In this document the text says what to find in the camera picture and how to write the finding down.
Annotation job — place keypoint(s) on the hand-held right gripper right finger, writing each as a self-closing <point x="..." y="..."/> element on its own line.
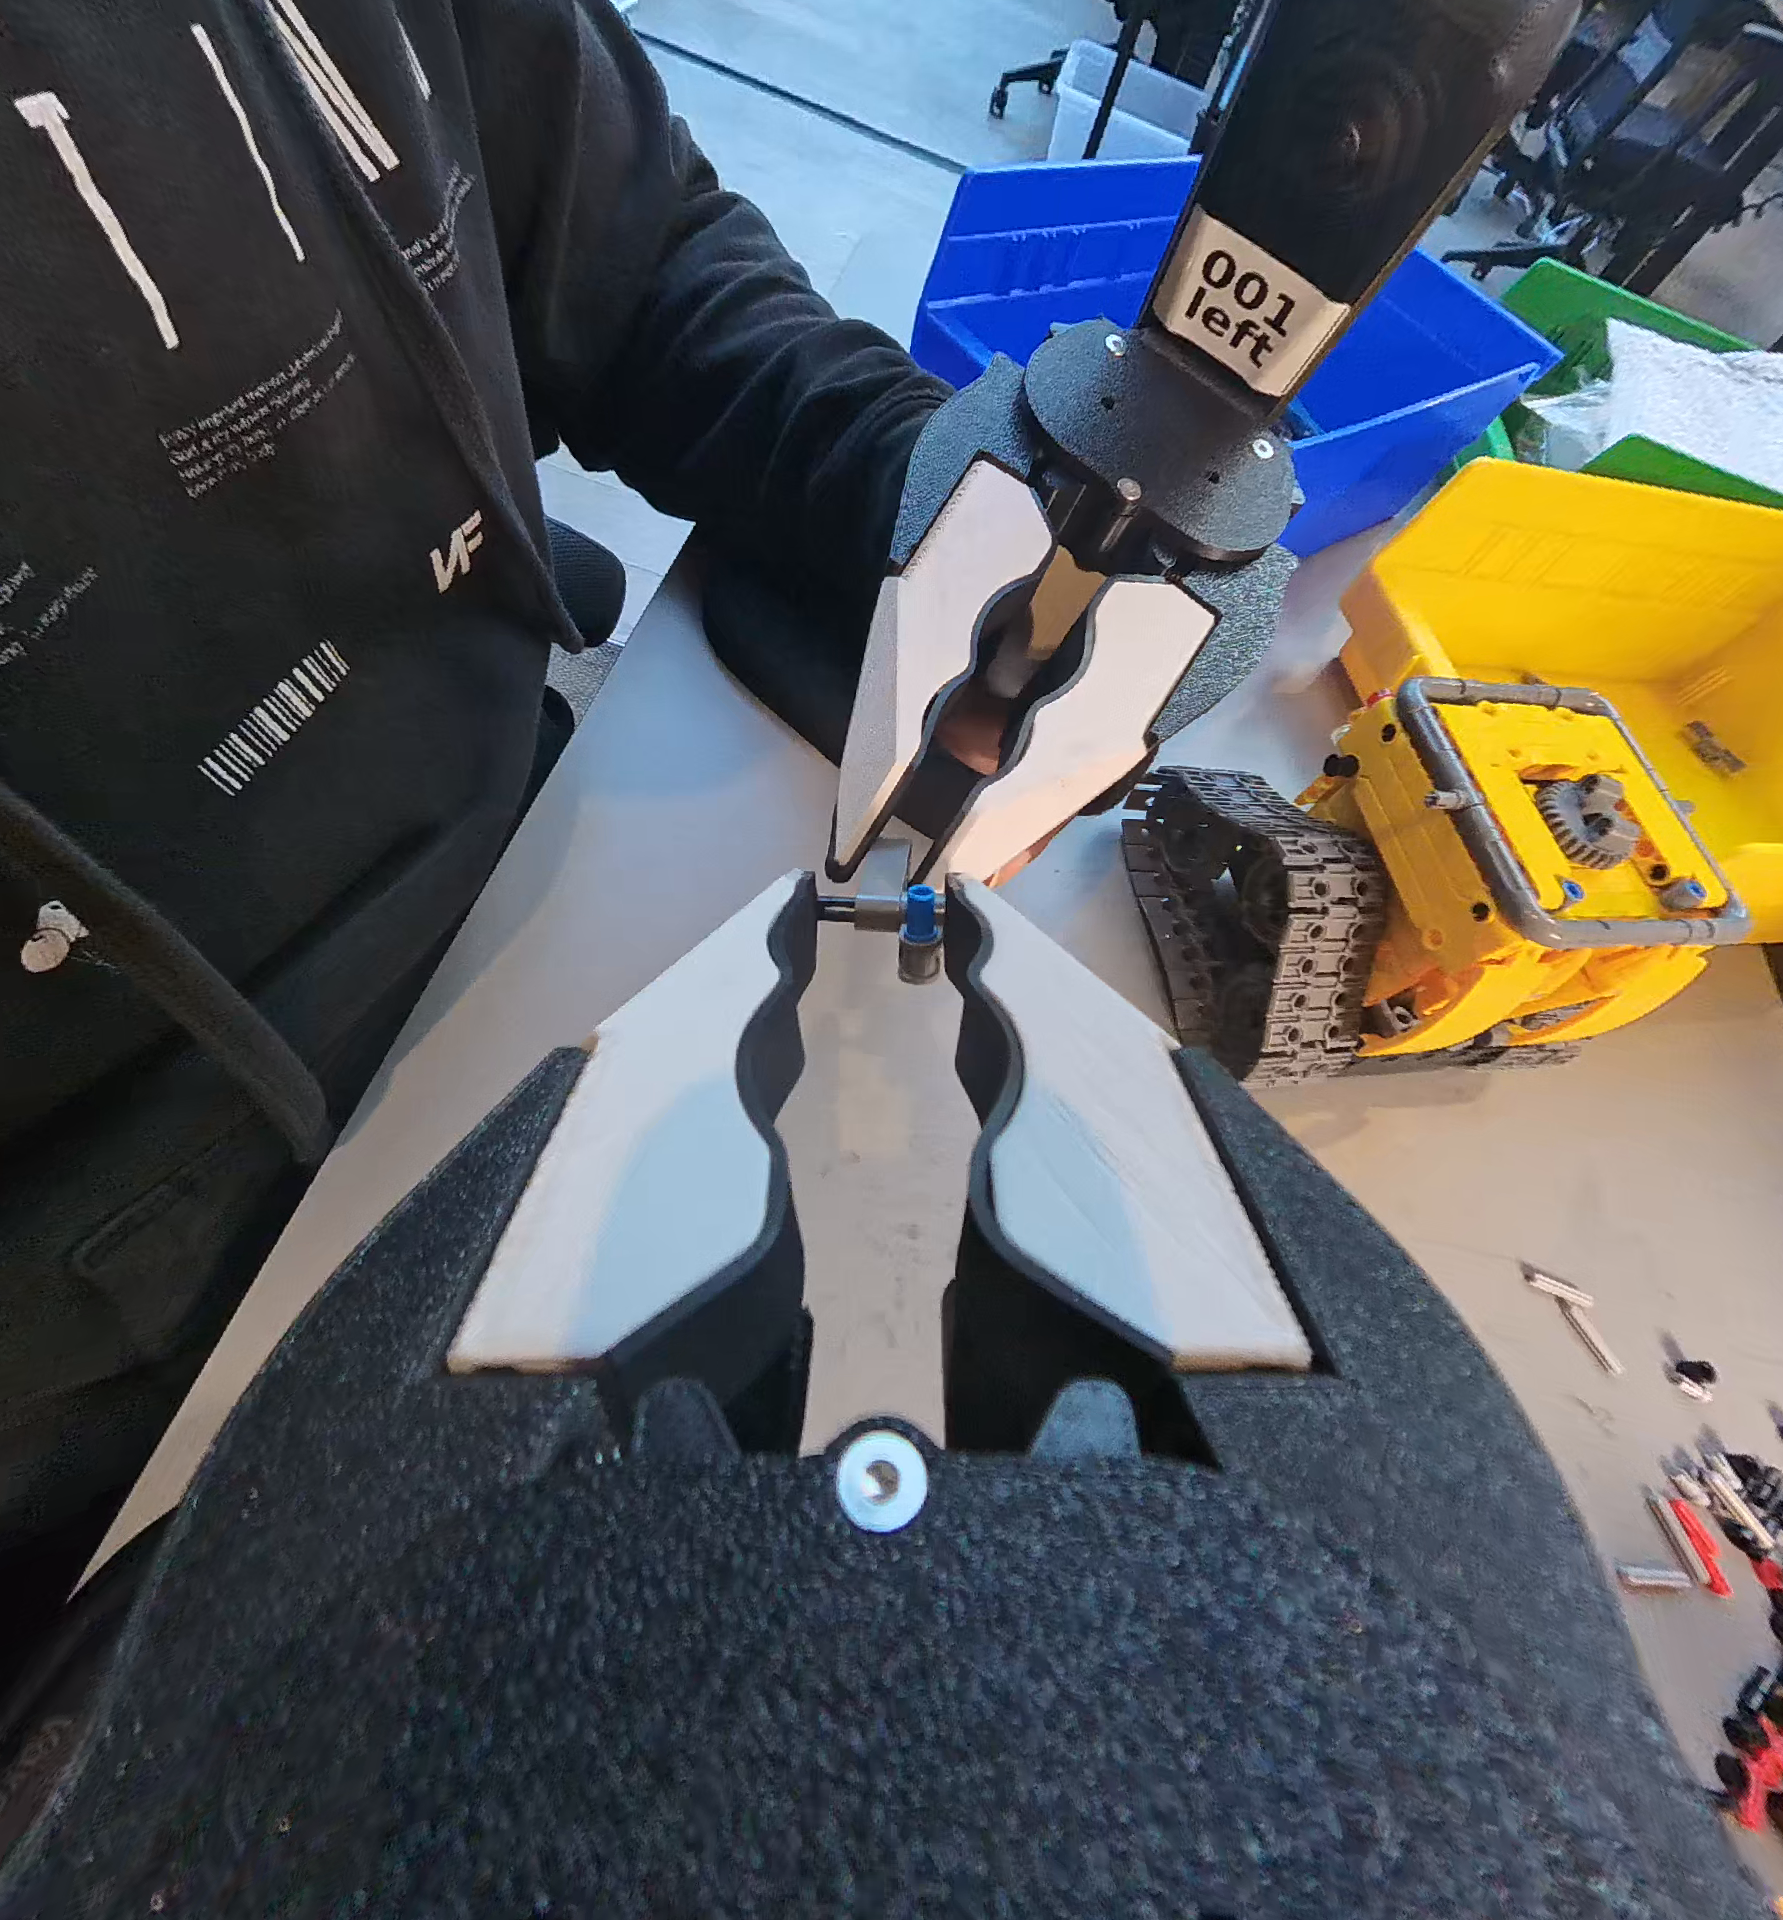
<point x="1146" y="1201"/>

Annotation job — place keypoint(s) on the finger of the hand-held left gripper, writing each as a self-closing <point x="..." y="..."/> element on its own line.
<point x="922" y="645"/>
<point x="1117" y="676"/>

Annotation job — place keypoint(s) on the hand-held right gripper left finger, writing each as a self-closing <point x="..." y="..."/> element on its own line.
<point x="623" y="1201"/>

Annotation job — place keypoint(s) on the small black pin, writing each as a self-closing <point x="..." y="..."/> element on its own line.
<point x="856" y="897"/>

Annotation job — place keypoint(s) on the small blue pin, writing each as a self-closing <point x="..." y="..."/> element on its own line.
<point x="917" y="906"/>

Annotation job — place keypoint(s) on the yellow toy tracked robot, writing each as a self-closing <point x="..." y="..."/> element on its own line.
<point x="1523" y="871"/>

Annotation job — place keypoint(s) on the grey desk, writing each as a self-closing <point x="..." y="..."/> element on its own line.
<point x="1402" y="1201"/>

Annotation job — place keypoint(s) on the person's left hand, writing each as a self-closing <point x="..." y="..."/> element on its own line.
<point x="966" y="728"/>

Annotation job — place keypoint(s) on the blue box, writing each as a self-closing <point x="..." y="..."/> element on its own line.
<point x="1433" y="361"/>

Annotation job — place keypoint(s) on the white bin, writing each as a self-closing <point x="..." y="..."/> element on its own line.
<point x="1117" y="106"/>

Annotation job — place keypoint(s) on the black office chair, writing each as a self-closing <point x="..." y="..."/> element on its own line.
<point x="1642" y="121"/>
<point x="1117" y="31"/>

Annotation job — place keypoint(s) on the green bin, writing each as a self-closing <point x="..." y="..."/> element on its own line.
<point x="1611" y="301"/>

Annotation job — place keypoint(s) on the wide yellow bin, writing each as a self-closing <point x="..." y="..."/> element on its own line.
<point x="1611" y="599"/>

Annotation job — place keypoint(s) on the white cloth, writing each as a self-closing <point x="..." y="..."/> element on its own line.
<point x="1701" y="405"/>

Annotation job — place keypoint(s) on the pile of small building pieces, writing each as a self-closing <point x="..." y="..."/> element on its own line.
<point x="1763" y="1591"/>

